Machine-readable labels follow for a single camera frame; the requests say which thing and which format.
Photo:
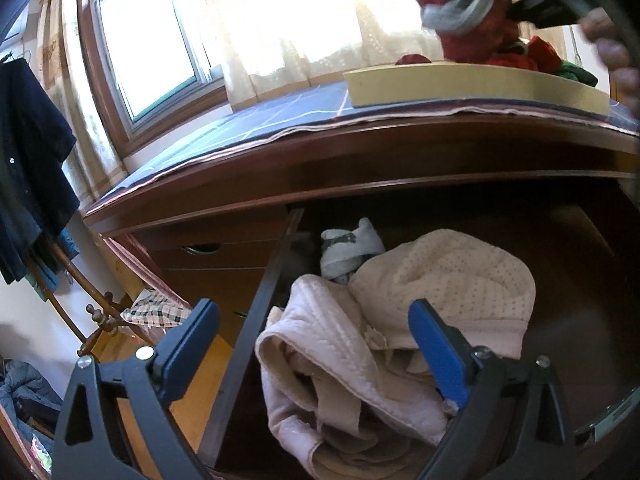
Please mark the floral cushion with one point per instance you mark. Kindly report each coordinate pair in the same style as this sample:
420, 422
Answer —
42, 455

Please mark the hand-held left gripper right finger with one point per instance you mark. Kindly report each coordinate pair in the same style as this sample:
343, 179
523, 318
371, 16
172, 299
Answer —
440, 355

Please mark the cream lace curtain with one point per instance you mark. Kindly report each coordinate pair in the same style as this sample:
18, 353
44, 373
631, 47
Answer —
280, 70

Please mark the blue plaid cloth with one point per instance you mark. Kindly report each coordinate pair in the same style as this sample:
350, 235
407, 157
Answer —
280, 115

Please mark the dark red underwear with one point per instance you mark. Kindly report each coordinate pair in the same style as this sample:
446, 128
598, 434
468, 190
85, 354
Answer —
475, 40

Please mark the beige satin bra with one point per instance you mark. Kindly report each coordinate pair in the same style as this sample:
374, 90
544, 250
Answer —
320, 320

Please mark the dark hanging clothes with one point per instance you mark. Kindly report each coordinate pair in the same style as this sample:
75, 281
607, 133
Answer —
30, 170

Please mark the wide wooden drawer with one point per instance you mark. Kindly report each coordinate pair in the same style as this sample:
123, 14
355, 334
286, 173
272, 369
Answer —
257, 320

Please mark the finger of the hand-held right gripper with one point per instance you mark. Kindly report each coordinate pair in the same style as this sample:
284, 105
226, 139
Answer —
530, 7

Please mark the person's right hand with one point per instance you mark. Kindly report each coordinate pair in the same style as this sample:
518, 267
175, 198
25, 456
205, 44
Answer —
612, 52

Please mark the bright red underwear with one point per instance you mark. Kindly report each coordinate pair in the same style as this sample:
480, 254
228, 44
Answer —
542, 52

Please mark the patterned beige curtain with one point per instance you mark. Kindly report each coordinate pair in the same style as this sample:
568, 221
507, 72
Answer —
100, 160

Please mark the cream dotted bra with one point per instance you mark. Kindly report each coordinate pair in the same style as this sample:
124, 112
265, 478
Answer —
450, 270

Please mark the shallow cardboard tray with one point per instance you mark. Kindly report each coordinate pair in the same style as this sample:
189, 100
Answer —
450, 85

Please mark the green underwear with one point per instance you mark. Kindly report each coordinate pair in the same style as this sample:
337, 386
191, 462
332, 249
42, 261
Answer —
580, 75

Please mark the blue padded jacket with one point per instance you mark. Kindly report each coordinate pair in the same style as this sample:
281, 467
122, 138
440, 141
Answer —
27, 385

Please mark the dark wooden dresser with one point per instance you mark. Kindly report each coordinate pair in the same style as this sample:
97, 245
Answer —
375, 155

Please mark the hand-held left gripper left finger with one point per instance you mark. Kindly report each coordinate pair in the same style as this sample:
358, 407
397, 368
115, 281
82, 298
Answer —
187, 355

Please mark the white grey sock roll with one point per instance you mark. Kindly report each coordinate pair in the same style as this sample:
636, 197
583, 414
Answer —
345, 255

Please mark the wooden coat rack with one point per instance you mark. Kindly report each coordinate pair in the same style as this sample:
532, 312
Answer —
95, 315

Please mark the wooden framed window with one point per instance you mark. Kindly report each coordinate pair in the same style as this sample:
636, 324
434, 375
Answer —
150, 45

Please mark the checkered cloth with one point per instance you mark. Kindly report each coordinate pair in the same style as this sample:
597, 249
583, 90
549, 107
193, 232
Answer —
155, 310

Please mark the teal hanging garment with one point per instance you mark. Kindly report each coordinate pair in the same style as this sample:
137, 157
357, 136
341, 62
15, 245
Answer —
55, 275

